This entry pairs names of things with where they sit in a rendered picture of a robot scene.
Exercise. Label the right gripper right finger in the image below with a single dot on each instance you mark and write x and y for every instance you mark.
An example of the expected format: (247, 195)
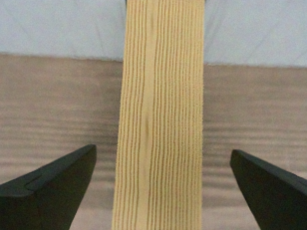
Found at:
(277, 198)

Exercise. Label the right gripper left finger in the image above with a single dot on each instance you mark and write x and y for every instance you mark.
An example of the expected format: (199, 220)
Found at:
(48, 197)

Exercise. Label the grey panel wall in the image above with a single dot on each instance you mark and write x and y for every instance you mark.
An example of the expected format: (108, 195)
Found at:
(266, 31)

